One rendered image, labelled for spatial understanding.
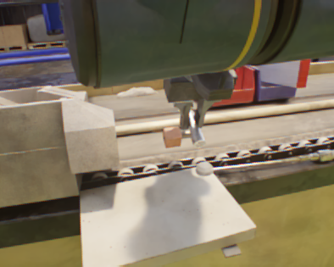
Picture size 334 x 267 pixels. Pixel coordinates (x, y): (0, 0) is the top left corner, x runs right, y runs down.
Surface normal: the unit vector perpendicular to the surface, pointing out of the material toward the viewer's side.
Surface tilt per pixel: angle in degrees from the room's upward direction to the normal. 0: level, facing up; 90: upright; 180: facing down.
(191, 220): 0
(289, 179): 90
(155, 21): 97
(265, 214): 90
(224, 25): 101
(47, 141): 80
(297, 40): 121
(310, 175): 90
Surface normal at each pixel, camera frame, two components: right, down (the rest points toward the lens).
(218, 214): -0.04, -0.90
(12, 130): 0.22, 0.27
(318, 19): 0.39, 0.57
